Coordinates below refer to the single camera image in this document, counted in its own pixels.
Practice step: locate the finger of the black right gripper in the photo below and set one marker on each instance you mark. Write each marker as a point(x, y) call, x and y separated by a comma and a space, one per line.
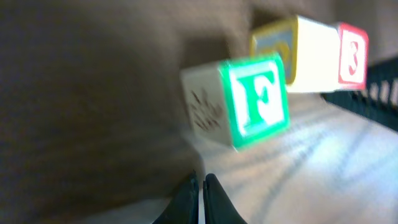
point(378, 101)

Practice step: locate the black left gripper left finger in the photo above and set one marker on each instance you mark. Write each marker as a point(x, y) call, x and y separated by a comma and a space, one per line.
point(183, 208)

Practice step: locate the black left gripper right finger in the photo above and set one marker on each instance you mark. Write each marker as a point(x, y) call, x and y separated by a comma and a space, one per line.
point(219, 209)

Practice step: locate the red 3 wooden block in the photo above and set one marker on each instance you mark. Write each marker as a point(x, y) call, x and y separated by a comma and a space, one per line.
point(353, 60)

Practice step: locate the plain yellowish wooden block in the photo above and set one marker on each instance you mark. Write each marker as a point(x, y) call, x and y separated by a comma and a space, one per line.
point(309, 49)

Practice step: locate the green F wooden block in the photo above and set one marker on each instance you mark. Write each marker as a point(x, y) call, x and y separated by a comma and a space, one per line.
point(237, 102)

